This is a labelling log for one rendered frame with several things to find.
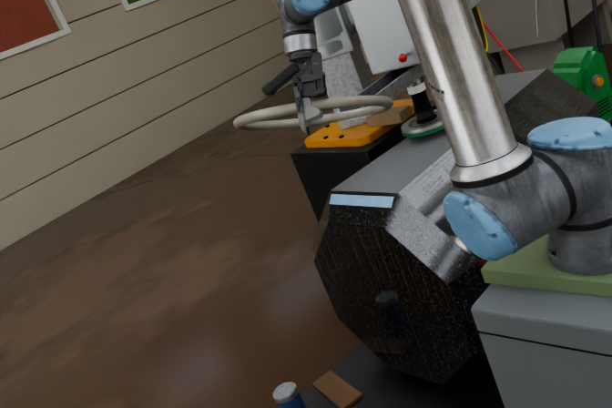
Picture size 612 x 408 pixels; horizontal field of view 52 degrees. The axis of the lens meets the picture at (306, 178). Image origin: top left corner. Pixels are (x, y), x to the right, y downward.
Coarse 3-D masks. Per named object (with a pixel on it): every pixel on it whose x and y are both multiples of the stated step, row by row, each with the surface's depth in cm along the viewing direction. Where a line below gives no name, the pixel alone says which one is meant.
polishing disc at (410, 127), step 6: (438, 114) 250; (408, 120) 258; (414, 120) 254; (432, 120) 246; (438, 120) 243; (402, 126) 254; (408, 126) 251; (414, 126) 248; (420, 126) 245; (426, 126) 242; (432, 126) 240; (438, 126) 240; (408, 132) 245; (414, 132) 243; (420, 132) 242
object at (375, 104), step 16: (368, 96) 175; (384, 96) 183; (256, 112) 176; (272, 112) 172; (288, 112) 171; (352, 112) 211; (368, 112) 206; (240, 128) 195; (256, 128) 206; (272, 128) 212
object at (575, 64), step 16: (592, 0) 356; (576, 48) 372; (592, 48) 362; (560, 64) 373; (576, 64) 362; (592, 64) 359; (576, 80) 362; (592, 80) 360; (608, 80) 366; (592, 96) 363; (608, 96) 368; (608, 112) 370
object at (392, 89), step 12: (396, 72) 245; (408, 72) 230; (420, 72) 237; (372, 84) 231; (384, 84) 237; (396, 84) 222; (408, 84) 229; (396, 96) 222; (348, 108) 217; (348, 120) 213
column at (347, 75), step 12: (360, 48) 320; (324, 60) 311; (336, 60) 309; (348, 60) 307; (360, 60) 316; (324, 72) 313; (336, 72) 311; (348, 72) 310; (360, 72) 312; (336, 84) 314; (348, 84) 312; (360, 84) 310; (336, 96) 317; (348, 96) 315; (336, 108) 319; (360, 120) 318
